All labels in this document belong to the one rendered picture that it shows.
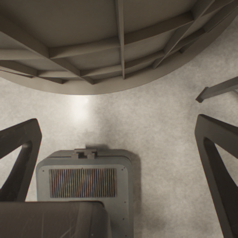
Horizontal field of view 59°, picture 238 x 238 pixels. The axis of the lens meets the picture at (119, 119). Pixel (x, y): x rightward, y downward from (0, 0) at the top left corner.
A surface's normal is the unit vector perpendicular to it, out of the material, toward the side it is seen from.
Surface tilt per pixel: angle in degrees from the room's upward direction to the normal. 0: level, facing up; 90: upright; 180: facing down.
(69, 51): 0
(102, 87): 0
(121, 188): 0
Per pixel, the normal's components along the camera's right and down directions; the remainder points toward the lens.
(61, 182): -0.03, 0.07
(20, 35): 1.00, -0.07
